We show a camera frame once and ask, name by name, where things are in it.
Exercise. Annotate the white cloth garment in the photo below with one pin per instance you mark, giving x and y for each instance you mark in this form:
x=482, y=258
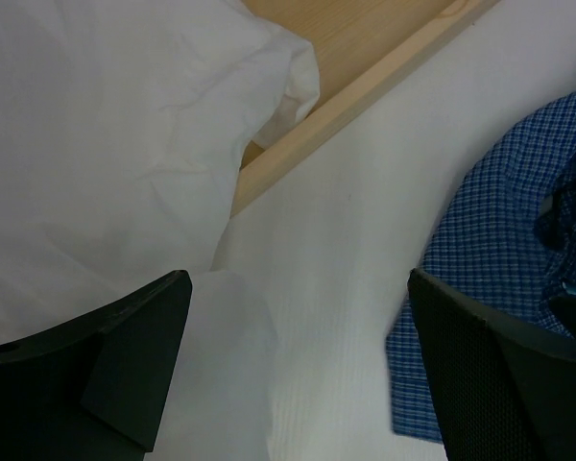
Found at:
x=123, y=125

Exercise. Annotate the wooden clothes rack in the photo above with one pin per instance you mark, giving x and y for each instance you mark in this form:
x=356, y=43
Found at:
x=363, y=49

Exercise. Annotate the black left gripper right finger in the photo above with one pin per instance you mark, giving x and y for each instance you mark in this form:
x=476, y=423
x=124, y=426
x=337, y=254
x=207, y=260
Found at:
x=502, y=388

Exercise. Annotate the blue plaid shirt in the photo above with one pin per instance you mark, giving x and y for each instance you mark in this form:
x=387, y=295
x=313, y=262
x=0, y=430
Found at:
x=508, y=236

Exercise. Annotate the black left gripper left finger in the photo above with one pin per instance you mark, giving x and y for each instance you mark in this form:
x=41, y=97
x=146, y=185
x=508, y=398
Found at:
x=95, y=387

